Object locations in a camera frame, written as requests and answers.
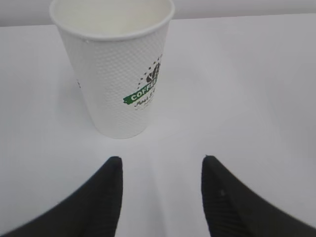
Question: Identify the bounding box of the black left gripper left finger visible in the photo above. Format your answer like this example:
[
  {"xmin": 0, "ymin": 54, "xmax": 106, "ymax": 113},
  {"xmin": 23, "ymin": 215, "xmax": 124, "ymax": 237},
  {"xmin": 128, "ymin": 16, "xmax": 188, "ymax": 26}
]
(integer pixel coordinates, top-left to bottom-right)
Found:
[{"xmin": 5, "ymin": 157, "xmax": 123, "ymax": 237}]

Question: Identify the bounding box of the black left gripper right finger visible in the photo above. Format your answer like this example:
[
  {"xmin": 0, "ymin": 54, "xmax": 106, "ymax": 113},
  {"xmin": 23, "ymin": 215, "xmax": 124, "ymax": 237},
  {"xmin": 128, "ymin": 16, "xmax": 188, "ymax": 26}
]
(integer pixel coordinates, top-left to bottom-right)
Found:
[{"xmin": 201, "ymin": 156, "xmax": 316, "ymax": 237}]

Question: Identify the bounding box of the white paper coffee cup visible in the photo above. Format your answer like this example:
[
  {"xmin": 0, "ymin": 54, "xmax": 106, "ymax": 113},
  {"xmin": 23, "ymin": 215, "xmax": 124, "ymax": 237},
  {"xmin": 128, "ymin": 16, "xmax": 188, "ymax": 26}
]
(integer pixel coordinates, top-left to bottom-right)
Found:
[{"xmin": 49, "ymin": 0, "xmax": 175, "ymax": 139}]

